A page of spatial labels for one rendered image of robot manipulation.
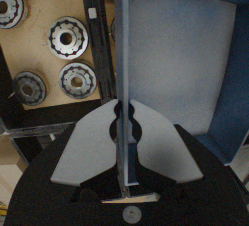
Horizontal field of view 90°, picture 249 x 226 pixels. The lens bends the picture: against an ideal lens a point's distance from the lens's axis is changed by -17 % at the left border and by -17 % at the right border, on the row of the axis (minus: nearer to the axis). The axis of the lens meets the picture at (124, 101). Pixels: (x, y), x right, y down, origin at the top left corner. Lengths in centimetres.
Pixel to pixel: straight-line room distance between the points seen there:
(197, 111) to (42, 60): 39
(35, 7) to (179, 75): 37
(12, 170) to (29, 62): 42
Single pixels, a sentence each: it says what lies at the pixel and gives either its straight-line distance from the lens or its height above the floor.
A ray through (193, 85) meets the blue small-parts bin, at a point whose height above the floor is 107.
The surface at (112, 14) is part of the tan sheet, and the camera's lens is 40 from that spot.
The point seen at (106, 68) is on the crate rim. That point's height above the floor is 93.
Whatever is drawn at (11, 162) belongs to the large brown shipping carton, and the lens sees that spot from 65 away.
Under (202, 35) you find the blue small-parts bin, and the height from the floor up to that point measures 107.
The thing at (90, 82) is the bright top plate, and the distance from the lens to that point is 39.
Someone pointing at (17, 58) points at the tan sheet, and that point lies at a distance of 48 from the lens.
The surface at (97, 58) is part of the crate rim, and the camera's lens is 30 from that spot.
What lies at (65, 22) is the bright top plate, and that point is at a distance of 38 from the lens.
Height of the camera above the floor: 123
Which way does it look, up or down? 62 degrees down
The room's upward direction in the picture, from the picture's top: 167 degrees clockwise
